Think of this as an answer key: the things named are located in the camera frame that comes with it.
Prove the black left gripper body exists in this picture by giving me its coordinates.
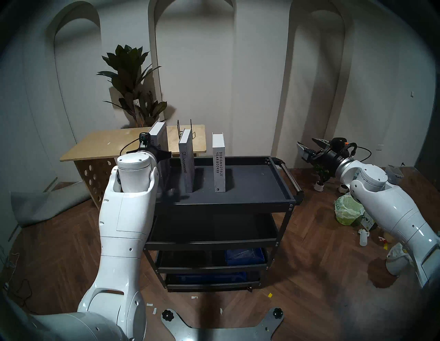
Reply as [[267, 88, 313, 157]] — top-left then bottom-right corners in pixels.
[[137, 133, 172, 162]]

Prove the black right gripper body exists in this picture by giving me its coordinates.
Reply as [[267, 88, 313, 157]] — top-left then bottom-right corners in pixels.
[[309, 145, 345, 169]]

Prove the large dark-leaved potted plant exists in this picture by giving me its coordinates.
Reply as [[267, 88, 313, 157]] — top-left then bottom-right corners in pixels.
[[97, 44, 168, 128]]

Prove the clear plastic storage container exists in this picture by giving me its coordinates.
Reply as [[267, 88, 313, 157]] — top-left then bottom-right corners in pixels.
[[386, 165, 404, 182]]

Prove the green and white carton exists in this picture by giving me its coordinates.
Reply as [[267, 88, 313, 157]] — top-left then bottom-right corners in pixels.
[[361, 211, 377, 231]]

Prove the light wooden table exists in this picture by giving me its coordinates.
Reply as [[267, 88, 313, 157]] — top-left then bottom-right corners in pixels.
[[60, 125, 207, 211]]

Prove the black floor cable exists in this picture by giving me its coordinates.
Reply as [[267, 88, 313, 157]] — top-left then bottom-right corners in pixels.
[[3, 278, 36, 314]]

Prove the bin with green bag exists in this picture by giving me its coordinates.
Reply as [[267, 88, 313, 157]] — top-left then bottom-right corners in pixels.
[[334, 194, 365, 226]]

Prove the grey metal robot base plate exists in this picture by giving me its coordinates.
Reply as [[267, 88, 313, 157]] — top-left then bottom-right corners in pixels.
[[162, 307, 285, 341]]

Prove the bin with white bag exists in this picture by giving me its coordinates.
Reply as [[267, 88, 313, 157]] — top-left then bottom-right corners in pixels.
[[386, 242, 418, 276]]

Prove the small blue plastic bin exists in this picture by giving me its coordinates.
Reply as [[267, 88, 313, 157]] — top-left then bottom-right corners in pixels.
[[224, 248, 266, 266]]

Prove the tall grey Special Issue book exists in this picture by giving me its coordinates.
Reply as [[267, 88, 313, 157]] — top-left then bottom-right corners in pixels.
[[148, 120, 171, 193]]

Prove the black three-tier utility cart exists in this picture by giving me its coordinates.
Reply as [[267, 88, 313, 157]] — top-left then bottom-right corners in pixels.
[[143, 156, 305, 293]]

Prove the white Design Hotels Yearbook book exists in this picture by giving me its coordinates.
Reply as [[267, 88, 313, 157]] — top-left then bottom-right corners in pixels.
[[212, 133, 226, 193]]

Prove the small bushy potted plant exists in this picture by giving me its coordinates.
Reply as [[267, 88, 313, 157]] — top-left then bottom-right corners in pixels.
[[313, 164, 337, 192]]

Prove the grey Discontent book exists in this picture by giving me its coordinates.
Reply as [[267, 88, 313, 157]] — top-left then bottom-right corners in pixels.
[[178, 129, 195, 193]]

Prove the wide blue plastic bin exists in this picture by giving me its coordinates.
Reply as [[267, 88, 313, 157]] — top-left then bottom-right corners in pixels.
[[175, 272, 248, 285]]

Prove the black wire book holder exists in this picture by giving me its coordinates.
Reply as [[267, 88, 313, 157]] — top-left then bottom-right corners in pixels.
[[177, 119, 198, 140]]

